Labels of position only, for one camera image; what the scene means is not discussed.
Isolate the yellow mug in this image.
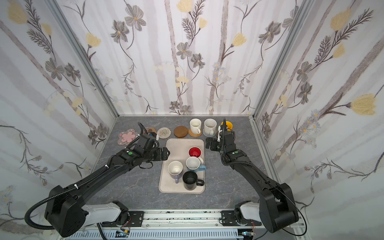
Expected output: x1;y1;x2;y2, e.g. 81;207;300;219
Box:
221;121;233;131

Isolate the grey blue woven coaster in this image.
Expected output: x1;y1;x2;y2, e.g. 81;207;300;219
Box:
203;129;216;138

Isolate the brown paw shaped coaster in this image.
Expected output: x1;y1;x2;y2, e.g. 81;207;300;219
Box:
147;127;157;135

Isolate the pink flower shaped coaster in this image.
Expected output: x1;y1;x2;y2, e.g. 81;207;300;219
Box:
118;129;139;146

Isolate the colourful woven round coaster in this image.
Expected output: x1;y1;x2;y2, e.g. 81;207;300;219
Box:
157;127;172;139

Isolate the speckled white mug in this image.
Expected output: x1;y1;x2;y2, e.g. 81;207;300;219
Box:
204;119;217;133

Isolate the white mug red inside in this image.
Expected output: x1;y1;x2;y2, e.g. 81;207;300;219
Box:
188;147;204;164

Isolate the woven rattan round coaster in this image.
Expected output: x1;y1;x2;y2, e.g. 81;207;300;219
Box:
188;129;202;138

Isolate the beige serving tray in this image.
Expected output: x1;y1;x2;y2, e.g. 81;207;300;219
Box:
159;139;205;194

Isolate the white mug purple handle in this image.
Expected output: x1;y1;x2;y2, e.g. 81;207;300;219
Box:
168;161;184;184

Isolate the plain white mug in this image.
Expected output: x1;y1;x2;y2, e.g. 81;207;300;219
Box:
190;119;202;135

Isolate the white mug blue handle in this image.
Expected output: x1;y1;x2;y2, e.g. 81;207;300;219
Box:
186;157;206;173

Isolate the dark wooden round coaster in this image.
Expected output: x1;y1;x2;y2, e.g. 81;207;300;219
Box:
174;126;189;138

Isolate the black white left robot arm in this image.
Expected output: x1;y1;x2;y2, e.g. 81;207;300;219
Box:
45;135;171;238

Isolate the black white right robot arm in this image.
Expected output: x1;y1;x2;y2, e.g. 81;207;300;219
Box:
205;131;299;233

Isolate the black mug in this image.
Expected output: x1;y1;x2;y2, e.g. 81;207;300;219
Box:
183;171;205;191

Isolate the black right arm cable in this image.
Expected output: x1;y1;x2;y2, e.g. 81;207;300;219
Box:
221;118;309;238

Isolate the aluminium mounting rail frame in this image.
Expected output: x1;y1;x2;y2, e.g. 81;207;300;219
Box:
69;209;309;240

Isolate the white slotted cable duct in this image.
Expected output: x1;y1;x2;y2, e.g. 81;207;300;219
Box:
64;229;244;240

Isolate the black corrugated cable conduit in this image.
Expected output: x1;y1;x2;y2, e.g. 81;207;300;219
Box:
23;182;79;231

